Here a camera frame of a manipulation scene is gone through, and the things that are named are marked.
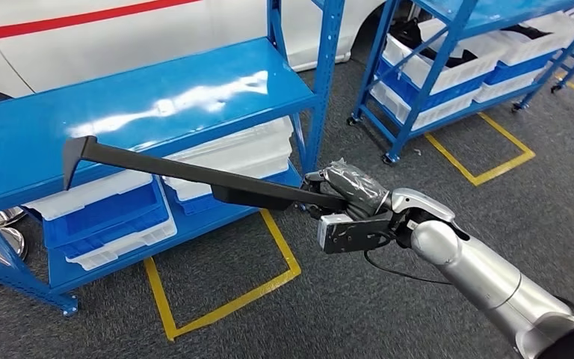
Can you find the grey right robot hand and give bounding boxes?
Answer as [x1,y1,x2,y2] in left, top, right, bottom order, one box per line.
[301,158,393,221]

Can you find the black plastic plate bracket part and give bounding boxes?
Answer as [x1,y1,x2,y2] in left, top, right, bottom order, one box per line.
[62,135,348,213]

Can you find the blue metal shelf rack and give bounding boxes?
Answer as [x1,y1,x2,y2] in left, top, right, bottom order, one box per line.
[0,0,346,318]

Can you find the black parts in bin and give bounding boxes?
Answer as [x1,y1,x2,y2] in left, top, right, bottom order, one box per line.
[502,23,552,42]
[391,19,480,69]

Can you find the white car with red stripe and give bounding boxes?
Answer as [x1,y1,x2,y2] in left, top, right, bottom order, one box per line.
[0,0,417,108]

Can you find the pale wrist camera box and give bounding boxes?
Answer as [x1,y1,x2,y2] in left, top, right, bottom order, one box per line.
[316,212,355,251]

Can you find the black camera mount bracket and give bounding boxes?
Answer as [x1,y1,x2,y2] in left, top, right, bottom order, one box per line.
[324,212,408,256]

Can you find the black camera cable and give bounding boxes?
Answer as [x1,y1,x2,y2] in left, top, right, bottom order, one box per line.
[363,250,455,286]

